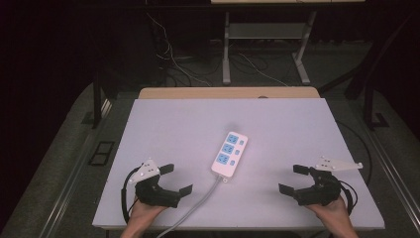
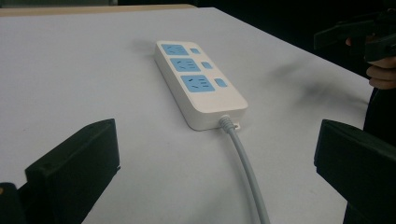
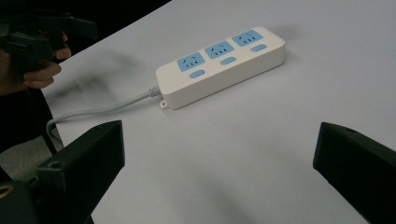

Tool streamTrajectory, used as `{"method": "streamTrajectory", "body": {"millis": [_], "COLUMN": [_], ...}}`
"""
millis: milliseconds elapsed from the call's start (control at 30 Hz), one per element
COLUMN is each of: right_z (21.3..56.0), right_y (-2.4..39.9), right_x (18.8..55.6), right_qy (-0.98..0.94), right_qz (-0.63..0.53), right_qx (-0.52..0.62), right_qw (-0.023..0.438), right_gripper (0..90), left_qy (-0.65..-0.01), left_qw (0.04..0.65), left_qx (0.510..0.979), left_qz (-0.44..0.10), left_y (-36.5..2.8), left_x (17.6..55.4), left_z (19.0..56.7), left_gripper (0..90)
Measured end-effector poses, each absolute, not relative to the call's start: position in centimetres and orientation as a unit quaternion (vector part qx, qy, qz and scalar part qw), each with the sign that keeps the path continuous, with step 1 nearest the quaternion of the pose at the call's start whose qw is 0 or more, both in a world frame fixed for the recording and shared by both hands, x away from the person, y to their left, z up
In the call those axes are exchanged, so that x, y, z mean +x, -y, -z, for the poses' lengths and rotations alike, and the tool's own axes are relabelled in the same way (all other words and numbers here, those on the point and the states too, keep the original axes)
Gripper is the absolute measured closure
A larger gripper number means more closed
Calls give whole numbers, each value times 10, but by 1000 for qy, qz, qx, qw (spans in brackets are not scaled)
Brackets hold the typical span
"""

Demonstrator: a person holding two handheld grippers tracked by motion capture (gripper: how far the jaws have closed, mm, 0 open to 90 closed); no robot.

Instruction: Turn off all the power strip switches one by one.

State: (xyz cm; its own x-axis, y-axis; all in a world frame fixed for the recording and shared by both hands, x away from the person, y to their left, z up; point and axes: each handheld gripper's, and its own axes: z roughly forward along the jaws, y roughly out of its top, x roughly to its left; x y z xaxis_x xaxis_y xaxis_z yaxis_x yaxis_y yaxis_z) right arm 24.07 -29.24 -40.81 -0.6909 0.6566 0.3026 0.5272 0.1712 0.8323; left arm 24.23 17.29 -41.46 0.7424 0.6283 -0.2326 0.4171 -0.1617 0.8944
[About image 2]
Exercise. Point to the white power strip blue sockets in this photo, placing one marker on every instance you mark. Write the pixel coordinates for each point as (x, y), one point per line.
(202, 93)

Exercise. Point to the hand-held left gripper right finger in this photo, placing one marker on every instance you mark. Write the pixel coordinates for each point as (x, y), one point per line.
(358, 161)

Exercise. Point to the tan wooden board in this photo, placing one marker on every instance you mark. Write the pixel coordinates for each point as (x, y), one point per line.
(93, 10)

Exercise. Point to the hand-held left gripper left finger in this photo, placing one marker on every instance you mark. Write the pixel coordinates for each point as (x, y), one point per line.
(74, 168)

